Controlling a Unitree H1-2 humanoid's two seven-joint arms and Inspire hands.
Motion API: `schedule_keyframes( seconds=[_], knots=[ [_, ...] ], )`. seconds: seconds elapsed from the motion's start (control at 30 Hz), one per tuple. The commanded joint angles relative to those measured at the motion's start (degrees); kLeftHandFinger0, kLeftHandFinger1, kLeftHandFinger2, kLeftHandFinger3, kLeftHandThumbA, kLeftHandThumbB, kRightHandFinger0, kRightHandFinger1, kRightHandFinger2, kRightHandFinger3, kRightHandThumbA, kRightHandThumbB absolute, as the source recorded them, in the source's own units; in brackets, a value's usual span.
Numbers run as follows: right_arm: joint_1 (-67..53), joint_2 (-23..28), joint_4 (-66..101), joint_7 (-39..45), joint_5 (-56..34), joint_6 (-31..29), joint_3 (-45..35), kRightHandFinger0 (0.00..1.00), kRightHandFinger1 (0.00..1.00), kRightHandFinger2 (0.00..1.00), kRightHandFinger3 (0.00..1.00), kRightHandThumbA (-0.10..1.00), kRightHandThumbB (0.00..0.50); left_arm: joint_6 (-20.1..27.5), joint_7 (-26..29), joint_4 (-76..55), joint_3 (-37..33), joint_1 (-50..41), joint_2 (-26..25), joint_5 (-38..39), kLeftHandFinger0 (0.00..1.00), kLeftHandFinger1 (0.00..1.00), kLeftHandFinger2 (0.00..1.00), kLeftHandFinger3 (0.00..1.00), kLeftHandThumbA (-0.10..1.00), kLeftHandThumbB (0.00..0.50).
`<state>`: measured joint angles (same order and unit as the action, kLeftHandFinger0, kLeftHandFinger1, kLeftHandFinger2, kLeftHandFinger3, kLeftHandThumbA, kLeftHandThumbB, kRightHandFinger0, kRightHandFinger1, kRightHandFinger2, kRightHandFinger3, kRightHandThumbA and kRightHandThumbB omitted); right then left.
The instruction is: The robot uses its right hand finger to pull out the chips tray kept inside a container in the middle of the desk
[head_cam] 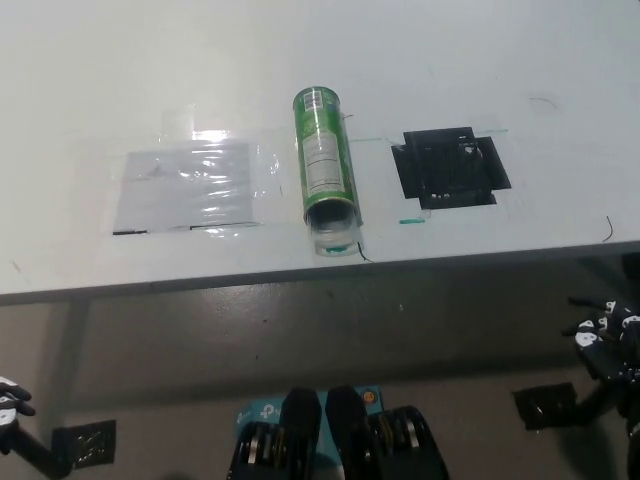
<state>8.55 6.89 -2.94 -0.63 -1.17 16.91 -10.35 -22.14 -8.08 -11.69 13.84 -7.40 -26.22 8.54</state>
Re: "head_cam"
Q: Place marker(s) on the black tape square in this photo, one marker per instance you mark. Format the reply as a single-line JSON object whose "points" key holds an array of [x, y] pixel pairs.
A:
{"points": [[450, 170]]}

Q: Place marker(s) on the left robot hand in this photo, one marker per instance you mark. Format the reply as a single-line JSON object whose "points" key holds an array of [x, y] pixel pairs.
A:
{"points": [[9, 400]]}

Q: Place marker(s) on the teal cardboard box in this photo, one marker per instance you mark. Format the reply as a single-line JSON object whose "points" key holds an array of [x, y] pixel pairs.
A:
{"points": [[262, 410]]}

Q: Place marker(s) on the clear taped plastic sheet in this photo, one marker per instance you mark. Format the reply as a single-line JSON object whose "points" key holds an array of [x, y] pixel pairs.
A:
{"points": [[185, 195]]}

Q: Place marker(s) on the black floor tape patch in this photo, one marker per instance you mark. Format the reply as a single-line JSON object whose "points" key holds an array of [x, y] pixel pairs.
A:
{"points": [[87, 442], [545, 405]]}

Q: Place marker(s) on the clear plastic film sheet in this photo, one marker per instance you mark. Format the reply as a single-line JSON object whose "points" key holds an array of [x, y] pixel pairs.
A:
{"points": [[265, 165]]}

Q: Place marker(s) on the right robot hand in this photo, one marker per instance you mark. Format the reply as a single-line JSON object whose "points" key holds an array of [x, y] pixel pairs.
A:
{"points": [[607, 345]]}

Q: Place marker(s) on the clear plastic chips tray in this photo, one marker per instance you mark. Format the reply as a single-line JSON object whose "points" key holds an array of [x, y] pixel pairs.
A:
{"points": [[334, 235]]}

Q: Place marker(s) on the green cylindrical chips can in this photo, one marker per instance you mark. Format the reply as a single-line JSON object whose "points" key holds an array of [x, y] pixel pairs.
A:
{"points": [[325, 150]]}

